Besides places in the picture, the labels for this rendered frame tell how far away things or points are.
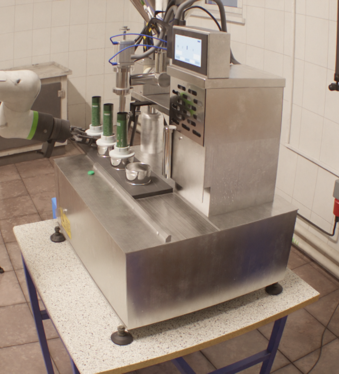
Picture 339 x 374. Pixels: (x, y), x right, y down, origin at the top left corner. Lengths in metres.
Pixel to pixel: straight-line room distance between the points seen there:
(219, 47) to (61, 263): 0.82
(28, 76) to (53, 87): 2.84
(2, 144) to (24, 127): 2.80
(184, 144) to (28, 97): 0.49
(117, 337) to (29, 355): 1.10
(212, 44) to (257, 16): 2.16
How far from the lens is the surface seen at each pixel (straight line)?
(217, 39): 1.02
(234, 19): 3.33
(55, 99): 4.24
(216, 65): 1.03
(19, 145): 4.28
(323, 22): 2.70
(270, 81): 1.14
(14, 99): 1.37
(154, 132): 1.50
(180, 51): 1.12
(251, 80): 1.10
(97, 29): 4.98
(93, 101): 1.53
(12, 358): 2.22
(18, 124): 1.43
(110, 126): 1.45
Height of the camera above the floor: 1.56
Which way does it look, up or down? 25 degrees down
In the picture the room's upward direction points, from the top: 2 degrees clockwise
